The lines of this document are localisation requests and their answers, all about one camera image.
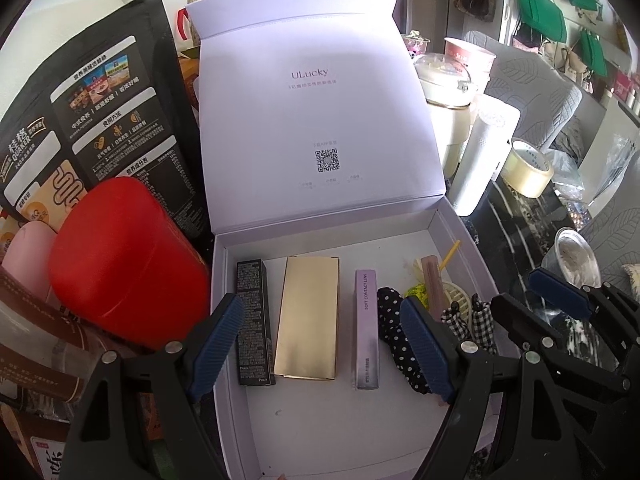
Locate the tape roll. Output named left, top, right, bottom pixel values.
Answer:
left=500, top=139, right=554, bottom=198

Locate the red canister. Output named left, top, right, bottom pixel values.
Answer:
left=49, top=177, right=209, bottom=350

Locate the grey armchair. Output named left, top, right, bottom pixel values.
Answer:
left=463, top=30, right=582, bottom=152

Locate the spice jar brown label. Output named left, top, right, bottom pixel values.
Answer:
left=0, top=271, right=108, bottom=403

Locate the red white paper cup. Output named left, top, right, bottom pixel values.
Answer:
left=445, top=37, right=496, bottom=93

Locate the black food pouch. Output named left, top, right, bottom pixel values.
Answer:
left=1, top=0, right=209, bottom=246

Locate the grey leaf pattern sofa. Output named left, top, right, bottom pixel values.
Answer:
left=574, top=104, right=640, bottom=281

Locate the polka dot scrunchie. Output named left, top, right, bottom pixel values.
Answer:
left=376, top=287, right=432, bottom=394

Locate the black slim box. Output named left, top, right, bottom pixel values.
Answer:
left=235, top=259, right=276, bottom=387

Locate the metal bowl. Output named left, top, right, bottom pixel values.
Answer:
left=541, top=228, right=602, bottom=288

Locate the white gift box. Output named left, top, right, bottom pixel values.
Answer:
left=188, top=0, right=497, bottom=479

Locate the checkered fabric scrunchie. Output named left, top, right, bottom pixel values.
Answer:
left=440, top=294, right=498, bottom=356

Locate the gold cardboard box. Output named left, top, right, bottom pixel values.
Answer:
left=273, top=256, right=340, bottom=382

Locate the pink object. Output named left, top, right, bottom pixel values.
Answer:
left=2, top=221, right=61, bottom=308

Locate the purple slim box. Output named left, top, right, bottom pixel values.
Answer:
left=354, top=269, right=380, bottom=391

